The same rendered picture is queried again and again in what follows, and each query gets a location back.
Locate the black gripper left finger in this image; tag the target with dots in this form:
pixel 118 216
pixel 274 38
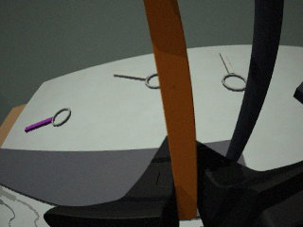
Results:
pixel 150 203

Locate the purple handle with grey loop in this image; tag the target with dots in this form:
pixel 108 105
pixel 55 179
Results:
pixel 49 120

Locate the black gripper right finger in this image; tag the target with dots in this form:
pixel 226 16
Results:
pixel 233 195

